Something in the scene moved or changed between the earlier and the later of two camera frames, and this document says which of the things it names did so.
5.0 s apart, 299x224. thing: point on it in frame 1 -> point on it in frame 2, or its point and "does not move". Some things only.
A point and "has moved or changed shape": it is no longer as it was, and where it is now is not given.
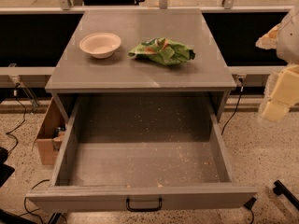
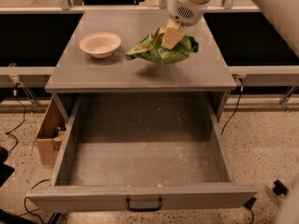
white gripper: [290, 41] -> [184, 11]
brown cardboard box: [52, 133] does not move
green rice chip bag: [163, 51] has moved or changed shape
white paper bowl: [100, 45] does not move
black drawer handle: [143, 209] does not move
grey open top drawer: [141, 153] does not move
